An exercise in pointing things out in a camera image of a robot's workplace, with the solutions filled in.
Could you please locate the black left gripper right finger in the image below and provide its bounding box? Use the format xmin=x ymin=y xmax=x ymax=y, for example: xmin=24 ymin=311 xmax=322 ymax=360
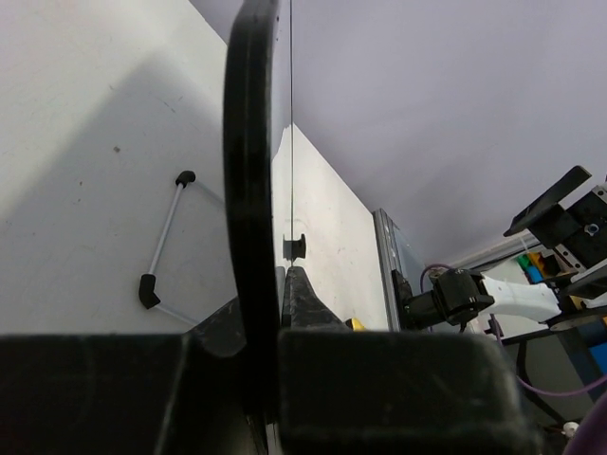
xmin=277 ymin=266 xmax=543 ymax=454

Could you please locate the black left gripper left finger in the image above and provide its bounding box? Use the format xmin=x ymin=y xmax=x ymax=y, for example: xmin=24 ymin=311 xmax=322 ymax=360
xmin=1 ymin=300 xmax=266 ymax=454

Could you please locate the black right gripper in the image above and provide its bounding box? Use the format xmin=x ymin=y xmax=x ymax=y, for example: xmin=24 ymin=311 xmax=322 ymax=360
xmin=504 ymin=165 xmax=606 ymax=272

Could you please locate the yellow whiteboard eraser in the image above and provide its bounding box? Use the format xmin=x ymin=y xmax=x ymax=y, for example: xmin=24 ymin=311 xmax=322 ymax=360
xmin=350 ymin=318 xmax=366 ymax=331

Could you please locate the black framed whiteboard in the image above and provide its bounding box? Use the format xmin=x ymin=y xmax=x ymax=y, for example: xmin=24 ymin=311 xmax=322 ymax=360
xmin=223 ymin=1 xmax=293 ymax=422

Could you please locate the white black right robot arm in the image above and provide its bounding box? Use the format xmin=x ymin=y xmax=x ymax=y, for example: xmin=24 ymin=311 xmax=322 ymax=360
xmin=392 ymin=166 xmax=606 ymax=332

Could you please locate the white wire whiteboard stand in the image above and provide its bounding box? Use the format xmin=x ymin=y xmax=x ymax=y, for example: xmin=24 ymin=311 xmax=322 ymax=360
xmin=138 ymin=170 xmax=225 ymax=327

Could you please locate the aluminium table frame rail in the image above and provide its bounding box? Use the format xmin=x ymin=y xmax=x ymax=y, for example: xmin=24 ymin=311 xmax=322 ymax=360
xmin=372 ymin=209 xmax=424 ymax=332

